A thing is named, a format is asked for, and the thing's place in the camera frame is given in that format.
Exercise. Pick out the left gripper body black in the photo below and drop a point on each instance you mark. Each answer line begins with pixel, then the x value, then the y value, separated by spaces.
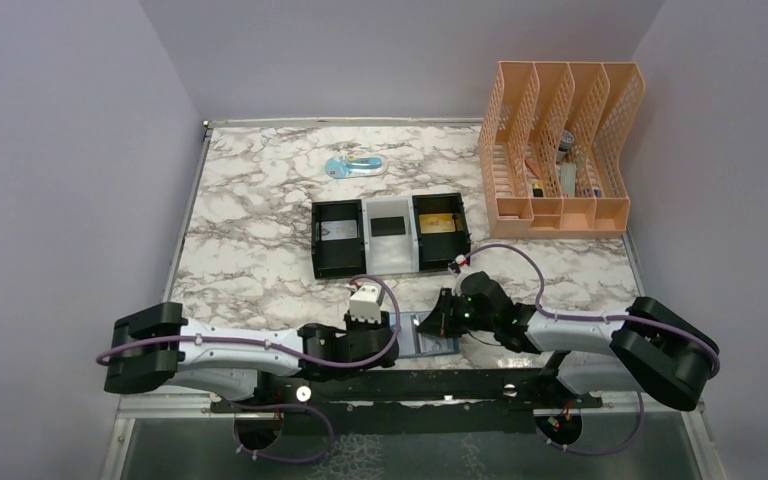
pixel 355 328

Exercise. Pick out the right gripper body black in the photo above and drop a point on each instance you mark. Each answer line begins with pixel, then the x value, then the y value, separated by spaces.
pixel 472 320

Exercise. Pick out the blue leather card holder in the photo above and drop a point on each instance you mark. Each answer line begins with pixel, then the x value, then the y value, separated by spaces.
pixel 413 344

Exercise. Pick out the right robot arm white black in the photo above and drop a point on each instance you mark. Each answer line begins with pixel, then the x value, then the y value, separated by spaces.
pixel 645 348

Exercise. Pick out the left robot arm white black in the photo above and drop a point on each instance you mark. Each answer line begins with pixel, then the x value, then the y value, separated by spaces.
pixel 158 347

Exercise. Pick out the gold card in right tray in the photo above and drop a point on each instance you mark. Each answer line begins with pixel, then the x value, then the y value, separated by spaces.
pixel 437 223

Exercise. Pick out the black card in middle tray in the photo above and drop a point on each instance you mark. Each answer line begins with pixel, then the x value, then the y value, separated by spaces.
pixel 387 226

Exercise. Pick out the silver card in left tray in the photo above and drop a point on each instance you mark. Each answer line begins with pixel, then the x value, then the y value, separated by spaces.
pixel 338 230

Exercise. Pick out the black right tray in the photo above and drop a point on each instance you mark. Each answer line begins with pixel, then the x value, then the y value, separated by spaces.
pixel 435 251

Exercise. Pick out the black tray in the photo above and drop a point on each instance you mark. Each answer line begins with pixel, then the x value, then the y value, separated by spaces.
pixel 342 258
pixel 435 251

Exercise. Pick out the white middle tray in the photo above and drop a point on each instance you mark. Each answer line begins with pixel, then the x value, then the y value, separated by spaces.
pixel 390 255

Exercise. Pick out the black left tray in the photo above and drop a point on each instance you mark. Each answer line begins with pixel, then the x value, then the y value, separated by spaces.
pixel 342 258

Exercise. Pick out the grey item in organizer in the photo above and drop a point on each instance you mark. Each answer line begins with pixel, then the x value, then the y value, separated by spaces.
pixel 567 179

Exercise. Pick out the blue blister pack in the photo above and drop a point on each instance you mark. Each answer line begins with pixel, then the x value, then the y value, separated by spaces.
pixel 349 166

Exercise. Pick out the orange plastic file organizer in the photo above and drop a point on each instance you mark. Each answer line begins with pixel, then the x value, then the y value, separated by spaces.
pixel 531 104

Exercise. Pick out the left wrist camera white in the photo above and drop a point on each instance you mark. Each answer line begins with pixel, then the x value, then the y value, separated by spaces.
pixel 365 305

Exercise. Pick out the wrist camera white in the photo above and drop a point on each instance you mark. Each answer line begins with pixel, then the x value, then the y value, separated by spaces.
pixel 459 265
pixel 365 305

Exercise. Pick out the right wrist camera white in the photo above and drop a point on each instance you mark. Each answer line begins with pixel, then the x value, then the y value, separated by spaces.
pixel 459 265

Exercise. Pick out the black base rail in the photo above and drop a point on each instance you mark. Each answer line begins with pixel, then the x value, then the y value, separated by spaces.
pixel 528 387

